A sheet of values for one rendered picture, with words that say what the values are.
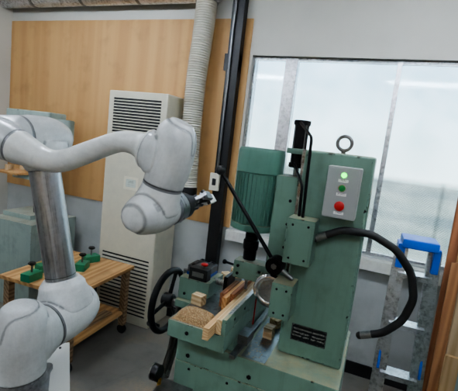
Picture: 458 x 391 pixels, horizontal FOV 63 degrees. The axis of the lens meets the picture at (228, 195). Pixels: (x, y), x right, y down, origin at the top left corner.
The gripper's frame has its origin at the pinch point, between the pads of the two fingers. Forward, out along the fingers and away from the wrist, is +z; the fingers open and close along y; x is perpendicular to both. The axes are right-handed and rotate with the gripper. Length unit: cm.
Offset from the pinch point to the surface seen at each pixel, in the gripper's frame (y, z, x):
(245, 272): -11.9, 20.2, -28.3
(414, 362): 13, 79, -109
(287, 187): 20.8, 16.9, -9.6
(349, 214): 35.0, 6.7, -27.3
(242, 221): -0.2, 15.7, -11.3
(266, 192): 13.0, 17.4, -6.8
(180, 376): -47, 1, -48
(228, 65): 0, 145, 95
